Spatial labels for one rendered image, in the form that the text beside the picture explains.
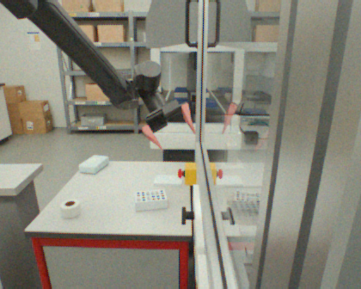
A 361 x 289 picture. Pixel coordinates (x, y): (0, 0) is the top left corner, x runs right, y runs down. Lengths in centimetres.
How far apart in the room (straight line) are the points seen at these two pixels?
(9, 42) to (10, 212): 440
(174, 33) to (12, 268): 151
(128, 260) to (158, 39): 104
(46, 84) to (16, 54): 71
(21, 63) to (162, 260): 494
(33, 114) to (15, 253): 374
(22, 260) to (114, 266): 73
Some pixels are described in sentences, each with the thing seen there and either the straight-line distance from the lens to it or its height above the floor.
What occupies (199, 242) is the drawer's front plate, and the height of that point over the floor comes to 93.
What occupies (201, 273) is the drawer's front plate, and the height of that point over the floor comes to 93.
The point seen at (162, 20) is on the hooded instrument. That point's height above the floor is 150.
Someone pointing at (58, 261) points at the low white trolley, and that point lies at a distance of 112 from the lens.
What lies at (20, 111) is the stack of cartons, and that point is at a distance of 526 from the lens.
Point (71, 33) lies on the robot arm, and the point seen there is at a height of 137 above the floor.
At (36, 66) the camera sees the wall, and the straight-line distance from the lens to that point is 543.
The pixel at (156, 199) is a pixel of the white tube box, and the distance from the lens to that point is 103.
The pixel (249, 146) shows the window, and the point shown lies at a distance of 27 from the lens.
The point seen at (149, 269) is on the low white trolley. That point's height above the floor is 59.
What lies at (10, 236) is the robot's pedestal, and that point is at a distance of 161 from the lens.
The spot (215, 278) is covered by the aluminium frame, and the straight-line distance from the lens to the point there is 47.
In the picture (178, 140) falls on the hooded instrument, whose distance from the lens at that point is 149.
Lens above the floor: 133
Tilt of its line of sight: 18 degrees down
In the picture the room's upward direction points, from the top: straight up
